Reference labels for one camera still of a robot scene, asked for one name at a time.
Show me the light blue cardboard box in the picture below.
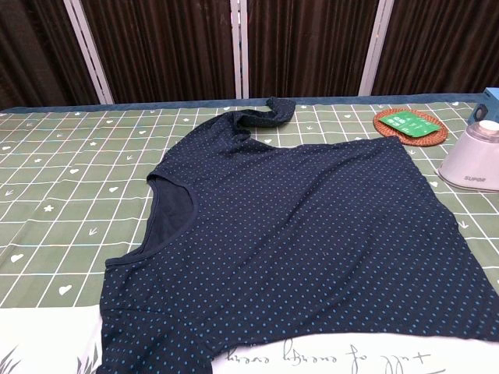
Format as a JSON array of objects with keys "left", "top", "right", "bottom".
[{"left": 472, "top": 86, "right": 499, "bottom": 126}]

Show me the green foil packet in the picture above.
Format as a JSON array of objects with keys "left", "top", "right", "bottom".
[{"left": 378, "top": 110, "right": 442, "bottom": 139}]

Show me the round woven rattan coaster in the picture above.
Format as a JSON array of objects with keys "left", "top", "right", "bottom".
[{"left": 373, "top": 109, "right": 450, "bottom": 147}]

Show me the white handheld garment steamer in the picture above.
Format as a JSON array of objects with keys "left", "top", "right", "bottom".
[{"left": 435, "top": 119, "right": 499, "bottom": 192}]

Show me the white partition frame post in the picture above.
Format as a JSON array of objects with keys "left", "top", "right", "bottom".
[
  {"left": 229, "top": 0, "right": 250, "bottom": 99},
  {"left": 63, "top": 0, "right": 115, "bottom": 105},
  {"left": 358, "top": 0, "right": 395, "bottom": 97}
]

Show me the green checked tablecloth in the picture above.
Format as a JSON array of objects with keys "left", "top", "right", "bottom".
[{"left": 0, "top": 93, "right": 499, "bottom": 374}]

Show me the navy dotted t-shirt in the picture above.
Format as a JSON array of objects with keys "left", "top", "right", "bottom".
[{"left": 96, "top": 96, "right": 499, "bottom": 374}]

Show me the brown pleated screen panel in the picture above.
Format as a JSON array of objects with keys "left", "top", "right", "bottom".
[
  {"left": 372, "top": 0, "right": 499, "bottom": 97},
  {"left": 80, "top": 0, "right": 237, "bottom": 105},
  {"left": 246, "top": 0, "right": 381, "bottom": 98},
  {"left": 0, "top": 0, "right": 103, "bottom": 109}
]

